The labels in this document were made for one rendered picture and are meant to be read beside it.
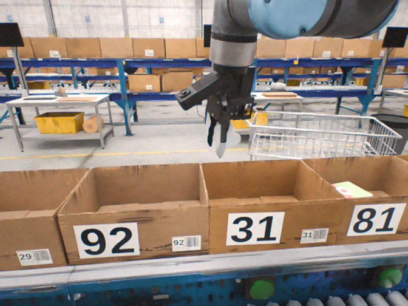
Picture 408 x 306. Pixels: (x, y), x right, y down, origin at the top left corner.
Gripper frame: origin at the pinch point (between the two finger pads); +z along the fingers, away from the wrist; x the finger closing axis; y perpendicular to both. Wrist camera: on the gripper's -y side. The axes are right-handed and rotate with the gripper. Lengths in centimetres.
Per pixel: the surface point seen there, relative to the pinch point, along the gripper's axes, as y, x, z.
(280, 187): 39, 11, 32
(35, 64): -122, 495, 91
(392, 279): 47, -31, 35
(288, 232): 21.3, -12.5, 25.2
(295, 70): 656, 686, 171
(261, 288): 9.8, -19.5, 35.8
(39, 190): -49, 38, 32
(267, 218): 14.6, -9.6, 20.1
